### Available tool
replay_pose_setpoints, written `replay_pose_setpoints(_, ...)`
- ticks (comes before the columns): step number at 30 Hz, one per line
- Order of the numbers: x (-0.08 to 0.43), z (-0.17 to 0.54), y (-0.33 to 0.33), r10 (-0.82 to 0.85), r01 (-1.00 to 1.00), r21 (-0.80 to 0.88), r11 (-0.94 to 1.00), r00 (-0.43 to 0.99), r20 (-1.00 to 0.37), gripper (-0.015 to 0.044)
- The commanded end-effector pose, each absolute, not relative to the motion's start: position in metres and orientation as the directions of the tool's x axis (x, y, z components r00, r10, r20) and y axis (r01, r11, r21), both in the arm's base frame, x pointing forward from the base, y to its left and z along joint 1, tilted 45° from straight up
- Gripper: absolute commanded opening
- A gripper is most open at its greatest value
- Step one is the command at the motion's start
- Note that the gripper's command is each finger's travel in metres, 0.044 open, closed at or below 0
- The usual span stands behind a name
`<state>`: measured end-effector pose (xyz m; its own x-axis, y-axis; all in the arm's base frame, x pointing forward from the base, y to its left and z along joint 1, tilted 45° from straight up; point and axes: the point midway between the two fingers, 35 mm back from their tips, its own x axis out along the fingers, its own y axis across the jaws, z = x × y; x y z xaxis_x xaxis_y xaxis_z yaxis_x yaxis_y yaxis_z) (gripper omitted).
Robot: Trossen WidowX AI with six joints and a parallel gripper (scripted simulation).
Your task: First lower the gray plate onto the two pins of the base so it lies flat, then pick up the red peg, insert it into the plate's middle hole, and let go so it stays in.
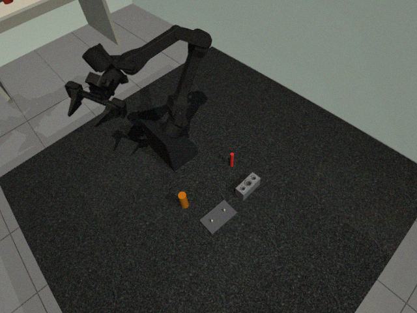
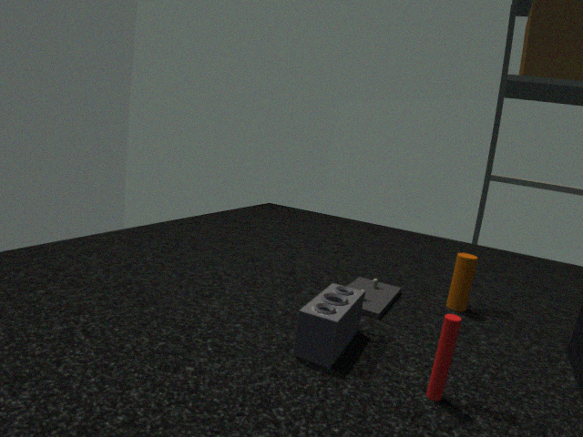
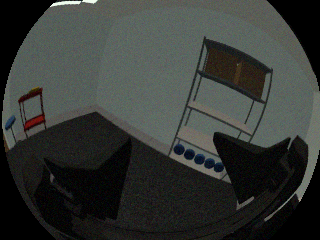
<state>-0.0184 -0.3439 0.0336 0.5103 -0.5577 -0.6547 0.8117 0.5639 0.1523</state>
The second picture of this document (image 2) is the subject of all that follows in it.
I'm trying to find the orange cylinder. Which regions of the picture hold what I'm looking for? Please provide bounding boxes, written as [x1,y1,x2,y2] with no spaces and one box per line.
[446,253,478,312]

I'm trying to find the red peg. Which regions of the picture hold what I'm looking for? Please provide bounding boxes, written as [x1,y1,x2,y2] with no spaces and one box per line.
[426,314,461,401]

